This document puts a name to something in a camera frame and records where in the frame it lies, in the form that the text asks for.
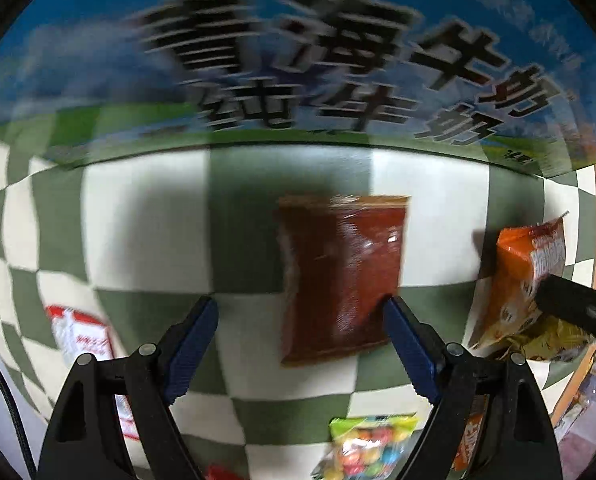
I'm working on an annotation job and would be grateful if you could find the red-brown snack packet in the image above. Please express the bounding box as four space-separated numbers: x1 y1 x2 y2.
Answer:
275 194 411 368

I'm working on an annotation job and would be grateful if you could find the black cable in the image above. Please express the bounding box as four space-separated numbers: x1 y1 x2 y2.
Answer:
0 335 36 480

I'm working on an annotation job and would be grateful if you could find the orange panda snack packet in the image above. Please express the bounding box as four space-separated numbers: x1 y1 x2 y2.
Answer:
470 212 571 353
453 395 491 473

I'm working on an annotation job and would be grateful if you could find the white and red snack packet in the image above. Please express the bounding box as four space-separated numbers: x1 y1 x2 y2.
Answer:
45 304 141 441

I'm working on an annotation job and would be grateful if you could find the cardboard box with blue print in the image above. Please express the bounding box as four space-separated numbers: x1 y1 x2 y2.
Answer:
0 0 596 178

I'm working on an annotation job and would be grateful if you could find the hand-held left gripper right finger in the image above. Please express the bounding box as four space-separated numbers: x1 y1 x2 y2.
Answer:
383 295 564 480

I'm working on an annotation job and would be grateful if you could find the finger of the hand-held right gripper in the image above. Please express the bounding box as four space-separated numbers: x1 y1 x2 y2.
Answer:
534 272 596 350

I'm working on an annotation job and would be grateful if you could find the green checkered table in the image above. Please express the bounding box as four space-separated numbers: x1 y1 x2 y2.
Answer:
0 137 596 480

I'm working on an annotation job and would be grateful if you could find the colourful candy ball packet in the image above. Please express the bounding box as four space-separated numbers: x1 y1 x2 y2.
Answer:
310 414 421 480

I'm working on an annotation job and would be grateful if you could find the yellow snack packet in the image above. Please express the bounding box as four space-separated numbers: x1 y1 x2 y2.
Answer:
498 312 596 363

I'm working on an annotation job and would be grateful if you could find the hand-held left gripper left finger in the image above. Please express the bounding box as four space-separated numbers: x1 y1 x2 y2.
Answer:
37 296 220 480

